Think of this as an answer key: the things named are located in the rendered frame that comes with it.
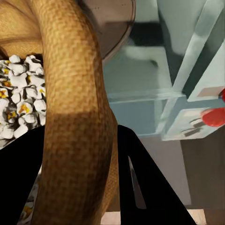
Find popcorn bag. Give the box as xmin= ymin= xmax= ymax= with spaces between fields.
xmin=0 ymin=0 xmax=119 ymax=225

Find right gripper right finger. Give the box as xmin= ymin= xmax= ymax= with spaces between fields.
xmin=117 ymin=125 xmax=197 ymax=225

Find microwave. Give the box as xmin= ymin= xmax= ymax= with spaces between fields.
xmin=75 ymin=0 xmax=225 ymax=102

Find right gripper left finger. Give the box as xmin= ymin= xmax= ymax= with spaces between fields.
xmin=0 ymin=125 xmax=45 ymax=225

